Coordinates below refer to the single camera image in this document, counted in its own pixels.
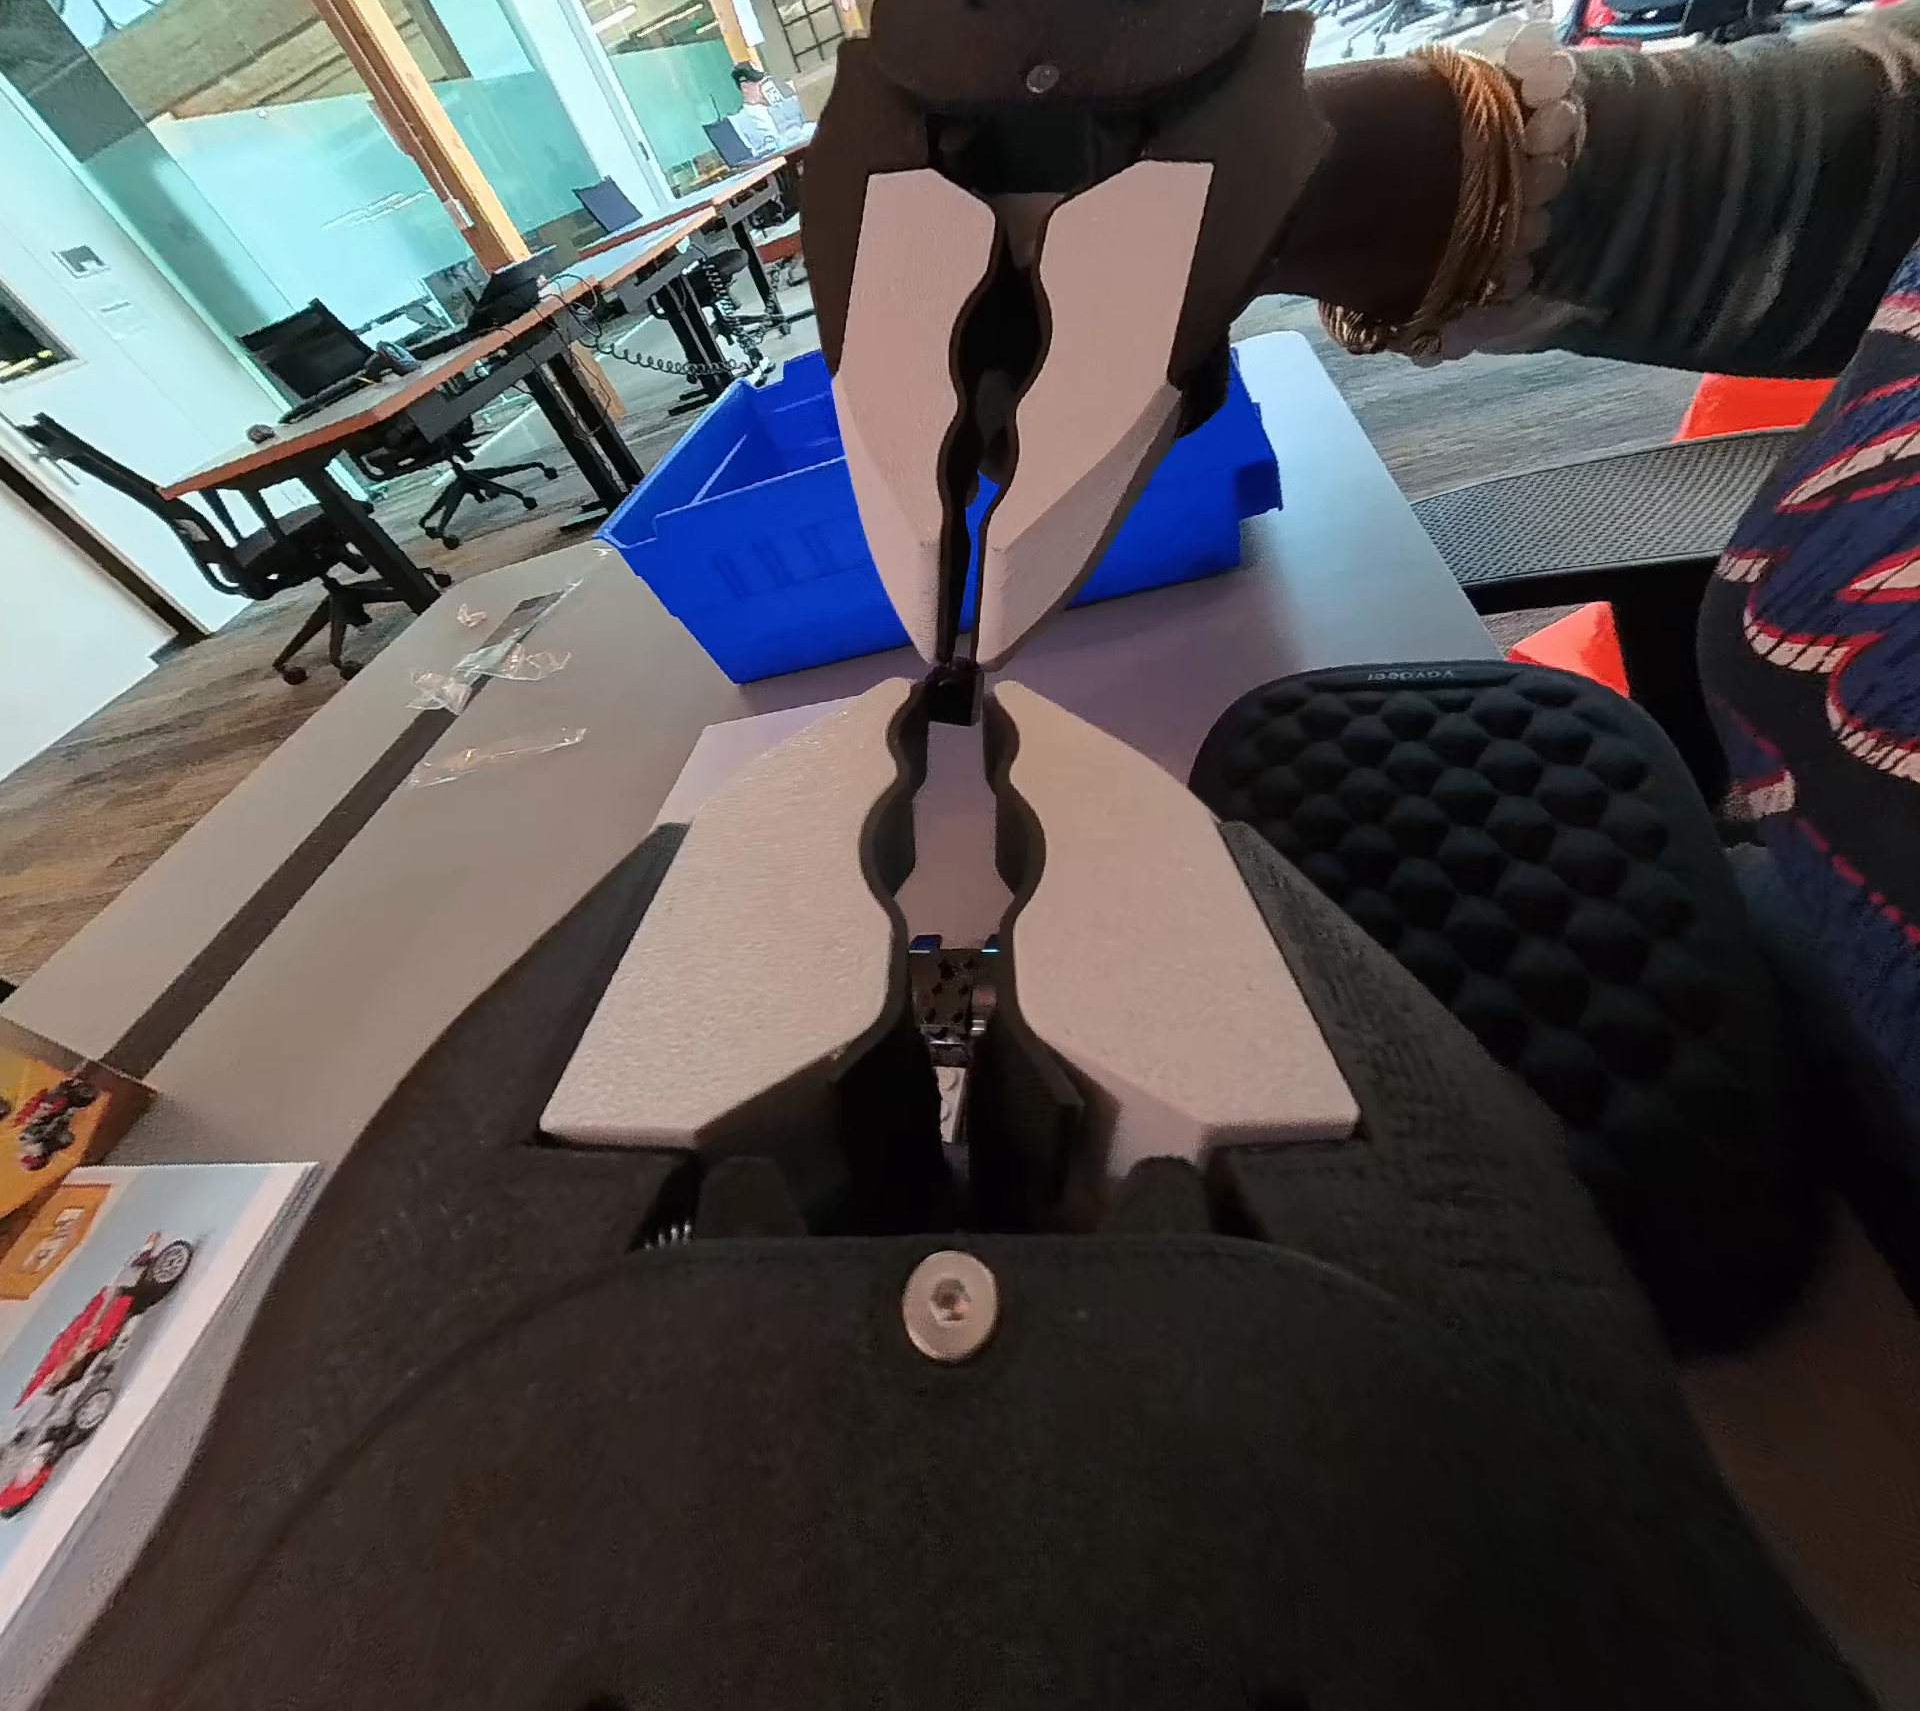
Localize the person's patterned top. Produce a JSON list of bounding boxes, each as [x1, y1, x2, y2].
[[1694, 241, 1920, 1293]]

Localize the black honeycomb cushion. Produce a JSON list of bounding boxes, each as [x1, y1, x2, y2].
[[1189, 661, 1795, 1359]]

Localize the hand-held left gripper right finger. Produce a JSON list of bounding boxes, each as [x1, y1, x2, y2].
[[982, 683, 1363, 1173]]

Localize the long wooden office desk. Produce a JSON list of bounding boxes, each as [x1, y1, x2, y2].
[[570, 158, 820, 415]]

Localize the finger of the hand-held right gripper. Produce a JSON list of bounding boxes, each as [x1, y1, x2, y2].
[[828, 166, 1045, 665], [967, 158, 1221, 669]]

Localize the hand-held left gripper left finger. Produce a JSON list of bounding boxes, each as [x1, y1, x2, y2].
[[537, 675, 925, 1157]]

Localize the gold bracelets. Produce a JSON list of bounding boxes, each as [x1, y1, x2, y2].
[[1321, 44, 1530, 359]]

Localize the black laptop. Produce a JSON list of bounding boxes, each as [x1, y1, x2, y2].
[[456, 247, 560, 335]]

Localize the person's right hand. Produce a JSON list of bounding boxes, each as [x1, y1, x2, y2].
[[1274, 62, 1468, 305]]

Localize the white bead bracelet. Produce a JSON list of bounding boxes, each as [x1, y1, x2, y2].
[[1403, 16, 1590, 365]]

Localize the black coiled cable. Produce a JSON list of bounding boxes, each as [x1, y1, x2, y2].
[[585, 323, 780, 389]]

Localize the lego set box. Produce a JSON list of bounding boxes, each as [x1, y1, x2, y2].
[[0, 1021, 156, 1221]]

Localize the closed lego instruction booklet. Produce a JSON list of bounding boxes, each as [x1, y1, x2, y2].
[[0, 1159, 327, 1659]]

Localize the blue plastic bin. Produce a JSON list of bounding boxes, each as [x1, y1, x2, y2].
[[596, 333, 1289, 687]]

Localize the black office chair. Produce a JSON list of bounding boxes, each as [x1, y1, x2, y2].
[[240, 297, 560, 549], [19, 409, 452, 687]]

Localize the open lego instruction booklet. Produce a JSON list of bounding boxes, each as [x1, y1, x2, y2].
[[653, 713, 919, 843]]

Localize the wooden support post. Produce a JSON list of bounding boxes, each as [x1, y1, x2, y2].
[[180, 0, 528, 265]]

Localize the grey and black lego assembly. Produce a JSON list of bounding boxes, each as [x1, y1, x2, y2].
[[897, 721, 1010, 955]]

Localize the grey mesh chair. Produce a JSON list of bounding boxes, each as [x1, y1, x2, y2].
[[1411, 427, 1802, 615]]

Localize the orange traffic cone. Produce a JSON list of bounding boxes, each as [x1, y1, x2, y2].
[[1507, 601, 1635, 699], [1672, 373, 1840, 445]]

